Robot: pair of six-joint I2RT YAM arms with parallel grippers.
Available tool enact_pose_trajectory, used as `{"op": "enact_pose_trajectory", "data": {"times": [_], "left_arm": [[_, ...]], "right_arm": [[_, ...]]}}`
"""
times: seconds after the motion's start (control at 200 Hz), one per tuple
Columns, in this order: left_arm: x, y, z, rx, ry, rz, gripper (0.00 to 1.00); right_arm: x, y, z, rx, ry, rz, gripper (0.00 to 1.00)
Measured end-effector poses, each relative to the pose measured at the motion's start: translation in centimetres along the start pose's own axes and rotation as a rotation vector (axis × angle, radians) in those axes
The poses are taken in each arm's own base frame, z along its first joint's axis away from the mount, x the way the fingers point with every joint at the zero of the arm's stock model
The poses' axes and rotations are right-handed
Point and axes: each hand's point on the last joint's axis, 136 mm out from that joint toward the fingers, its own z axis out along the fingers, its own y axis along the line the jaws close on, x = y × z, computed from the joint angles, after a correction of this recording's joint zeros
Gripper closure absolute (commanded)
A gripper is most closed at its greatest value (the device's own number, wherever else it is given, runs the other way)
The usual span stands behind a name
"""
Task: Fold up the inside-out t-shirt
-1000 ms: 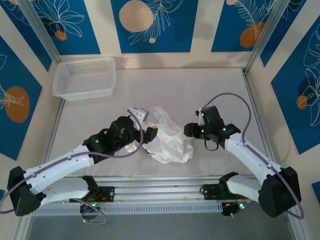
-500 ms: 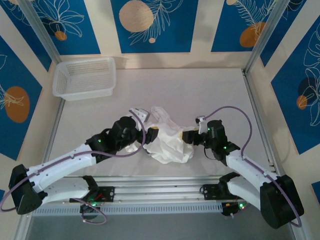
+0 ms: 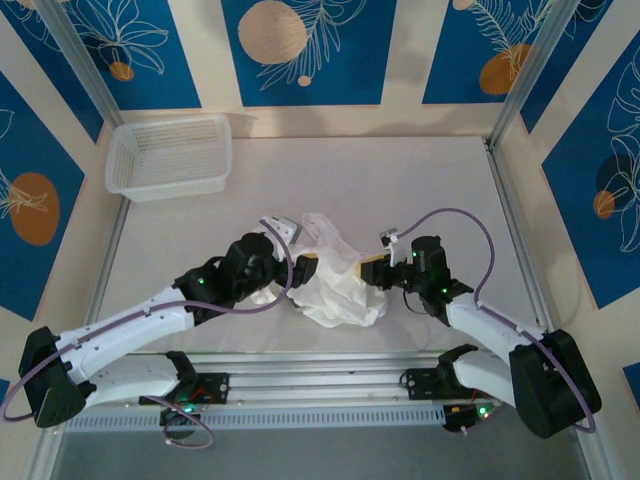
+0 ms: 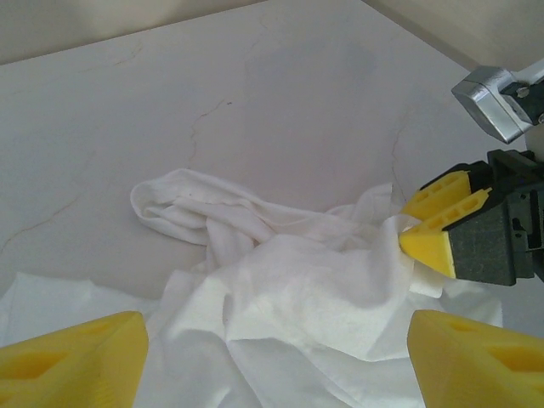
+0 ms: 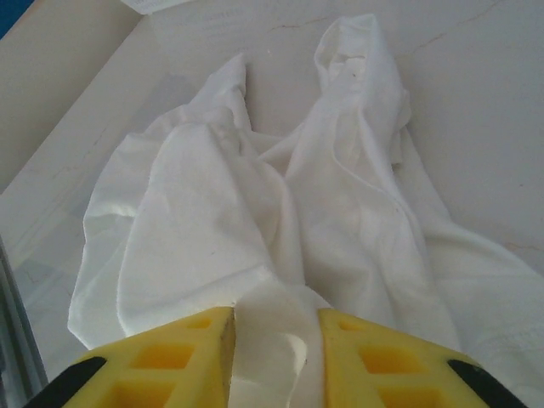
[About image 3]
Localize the white t-shirt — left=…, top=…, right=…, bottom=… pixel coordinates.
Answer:
left=249, top=211, right=390, bottom=330

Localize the white plastic mesh basket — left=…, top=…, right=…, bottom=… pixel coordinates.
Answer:
left=104, top=113, right=234, bottom=204

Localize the black controller board green light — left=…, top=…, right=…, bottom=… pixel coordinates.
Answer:
left=159, top=403, right=202, bottom=444
left=442, top=402, right=496, bottom=435

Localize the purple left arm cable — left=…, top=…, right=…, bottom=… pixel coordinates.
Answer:
left=1, top=217, right=295, bottom=422

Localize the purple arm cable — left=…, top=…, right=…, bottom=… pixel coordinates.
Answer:
left=396, top=207, right=598, bottom=432
left=1, top=217, right=295, bottom=422

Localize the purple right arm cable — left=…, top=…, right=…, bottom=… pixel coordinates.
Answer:
left=396, top=207, right=598, bottom=432

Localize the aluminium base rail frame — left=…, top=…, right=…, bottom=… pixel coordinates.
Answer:
left=42, top=351, right=507, bottom=415

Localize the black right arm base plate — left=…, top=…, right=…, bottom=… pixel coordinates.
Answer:
left=405, top=367, right=497, bottom=401

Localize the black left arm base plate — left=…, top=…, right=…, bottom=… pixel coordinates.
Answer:
left=138, top=372, right=232, bottom=406

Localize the aluminium table side rail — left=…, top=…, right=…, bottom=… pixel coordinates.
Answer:
left=27, top=194, right=130, bottom=480
left=485, top=139, right=621, bottom=480

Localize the grey slotted cable duct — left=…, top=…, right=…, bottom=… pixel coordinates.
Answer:
left=62, top=404, right=447, bottom=432

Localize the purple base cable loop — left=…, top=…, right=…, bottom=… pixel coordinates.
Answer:
left=163, top=397, right=216, bottom=449

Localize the aluminium corner post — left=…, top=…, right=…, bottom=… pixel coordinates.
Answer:
left=34, top=0, right=125, bottom=129
left=485, top=0, right=615, bottom=151

